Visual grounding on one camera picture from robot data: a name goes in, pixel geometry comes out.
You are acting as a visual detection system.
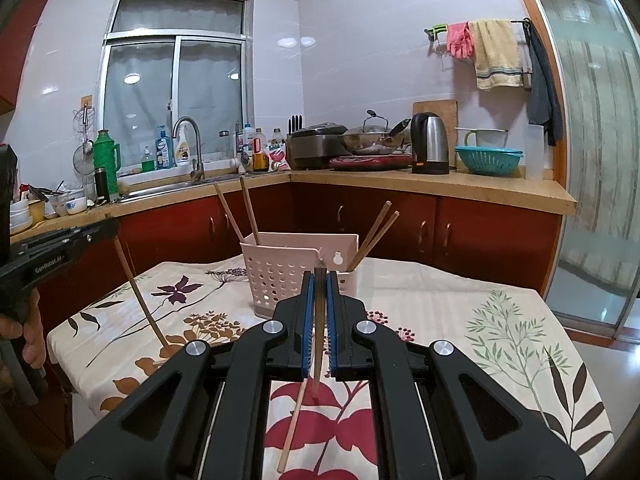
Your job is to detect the white plastic container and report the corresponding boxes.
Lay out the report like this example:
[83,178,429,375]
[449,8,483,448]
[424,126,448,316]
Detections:
[525,125,545,181]

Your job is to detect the floral tablecloth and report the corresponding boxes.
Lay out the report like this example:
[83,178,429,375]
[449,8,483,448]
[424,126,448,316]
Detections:
[47,255,616,480]

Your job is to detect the red and white bag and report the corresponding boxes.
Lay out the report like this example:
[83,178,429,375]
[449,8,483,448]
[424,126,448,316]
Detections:
[267,142,291,172]

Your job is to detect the knife block with knives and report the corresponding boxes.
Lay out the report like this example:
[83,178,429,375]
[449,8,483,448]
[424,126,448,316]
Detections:
[285,115,306,168]

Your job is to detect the steel electric kettle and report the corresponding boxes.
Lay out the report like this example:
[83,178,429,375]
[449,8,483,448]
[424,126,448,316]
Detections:
[410,112,451,176]

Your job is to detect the teal plastic colander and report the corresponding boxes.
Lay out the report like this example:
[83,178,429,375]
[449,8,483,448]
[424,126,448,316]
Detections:
[454,146,524,177]

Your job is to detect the person's left hand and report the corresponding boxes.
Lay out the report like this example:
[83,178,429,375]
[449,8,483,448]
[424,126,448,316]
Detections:
[0,287,49,371]

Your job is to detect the wooden cutting board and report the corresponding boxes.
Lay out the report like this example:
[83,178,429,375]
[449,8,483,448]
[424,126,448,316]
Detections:
[412,100,458,168]

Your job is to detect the light wooden chopstick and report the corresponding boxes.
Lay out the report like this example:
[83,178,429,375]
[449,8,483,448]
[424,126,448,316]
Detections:
[113,236,171,350]
[347,201,393,272]
[214,182,247,244]
[239,176,261,247]
[354,211,401,271]
[277,379,308,473]

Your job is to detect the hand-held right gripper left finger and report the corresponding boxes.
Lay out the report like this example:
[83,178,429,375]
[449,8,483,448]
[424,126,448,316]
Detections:
[55,269,316,480]

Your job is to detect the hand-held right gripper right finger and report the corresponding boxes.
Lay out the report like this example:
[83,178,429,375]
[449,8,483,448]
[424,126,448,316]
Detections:
[326,269,586,480]

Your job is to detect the grey rice cooker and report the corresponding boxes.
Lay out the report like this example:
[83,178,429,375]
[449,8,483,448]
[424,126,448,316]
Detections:
[287,122,349,170]

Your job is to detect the blue dish soap bottle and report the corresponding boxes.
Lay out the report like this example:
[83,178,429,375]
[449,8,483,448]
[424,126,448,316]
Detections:
[155,126,172,169]

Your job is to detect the red wall cabinet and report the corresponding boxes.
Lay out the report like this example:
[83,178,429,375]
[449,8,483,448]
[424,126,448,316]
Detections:
[0,0,63,111]

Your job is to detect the amber oil bottle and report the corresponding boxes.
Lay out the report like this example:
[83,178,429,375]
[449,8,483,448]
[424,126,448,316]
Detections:
[251,128,271,173]

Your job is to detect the red induction cooker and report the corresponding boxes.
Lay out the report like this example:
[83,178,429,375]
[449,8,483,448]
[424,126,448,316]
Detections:
[329,155,413,171]

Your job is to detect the black thermos bottle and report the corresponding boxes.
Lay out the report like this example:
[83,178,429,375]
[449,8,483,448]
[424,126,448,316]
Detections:
[94,166,111,205]

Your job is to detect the steel kitchen faucet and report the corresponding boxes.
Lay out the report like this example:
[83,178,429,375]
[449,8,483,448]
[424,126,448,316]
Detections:
[172,116,206,182]

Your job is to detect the stack of white bowls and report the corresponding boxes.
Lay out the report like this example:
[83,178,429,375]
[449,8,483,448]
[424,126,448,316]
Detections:
[10,200,32,236]

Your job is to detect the white pot green handle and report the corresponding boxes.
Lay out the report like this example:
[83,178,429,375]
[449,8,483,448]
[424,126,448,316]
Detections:
[454,127,509,148]

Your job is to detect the wood framed glass door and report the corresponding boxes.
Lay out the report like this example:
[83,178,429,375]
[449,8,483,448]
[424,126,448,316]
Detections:
[505,0,640,343]

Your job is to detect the stainless steel sink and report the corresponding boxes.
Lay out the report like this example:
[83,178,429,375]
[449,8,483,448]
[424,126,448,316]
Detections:
[120,172,241,198]

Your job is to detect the yellow striped towel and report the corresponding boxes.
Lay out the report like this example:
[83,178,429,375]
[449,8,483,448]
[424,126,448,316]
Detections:
[468,19,525,91]

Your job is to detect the small steel tap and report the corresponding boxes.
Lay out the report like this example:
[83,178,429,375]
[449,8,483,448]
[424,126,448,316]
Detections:
[234,120,251,168]

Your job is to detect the dark grey cloth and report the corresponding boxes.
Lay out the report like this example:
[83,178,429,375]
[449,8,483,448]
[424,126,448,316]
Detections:
[527,22,564,147]

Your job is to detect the pink perforated utensil holder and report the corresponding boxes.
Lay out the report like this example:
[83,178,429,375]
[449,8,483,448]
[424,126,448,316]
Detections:
[240,232,360,318]

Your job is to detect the hanging metal strainer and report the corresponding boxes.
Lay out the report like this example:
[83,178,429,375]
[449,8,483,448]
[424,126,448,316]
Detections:
[72,102,96,177]

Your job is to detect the dark wooden chopstick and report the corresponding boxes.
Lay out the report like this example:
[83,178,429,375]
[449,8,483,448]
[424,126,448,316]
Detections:
[313,259,326,402]

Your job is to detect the pink rubber gloves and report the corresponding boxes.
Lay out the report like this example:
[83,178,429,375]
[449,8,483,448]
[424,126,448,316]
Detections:
[446,22,475,59]

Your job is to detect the metal towel rack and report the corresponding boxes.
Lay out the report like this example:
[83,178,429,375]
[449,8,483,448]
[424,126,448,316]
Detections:
[425,18,532,41]

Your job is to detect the green thermos jug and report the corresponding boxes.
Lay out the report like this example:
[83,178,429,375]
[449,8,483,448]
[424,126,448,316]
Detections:
[92,130,122,196]

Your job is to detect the white spray bottle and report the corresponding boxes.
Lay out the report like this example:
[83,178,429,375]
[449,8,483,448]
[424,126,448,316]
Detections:
[173,125,192,167]

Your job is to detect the steel wok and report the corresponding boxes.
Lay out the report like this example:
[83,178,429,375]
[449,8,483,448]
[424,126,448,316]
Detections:
[338,119,412,156]

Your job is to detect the aluminium frame window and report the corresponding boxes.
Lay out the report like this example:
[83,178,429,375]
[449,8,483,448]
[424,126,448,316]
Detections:
[97,0,256,171]

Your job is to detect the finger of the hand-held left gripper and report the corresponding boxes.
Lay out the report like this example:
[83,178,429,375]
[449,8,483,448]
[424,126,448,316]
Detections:
[64,219,122,257]

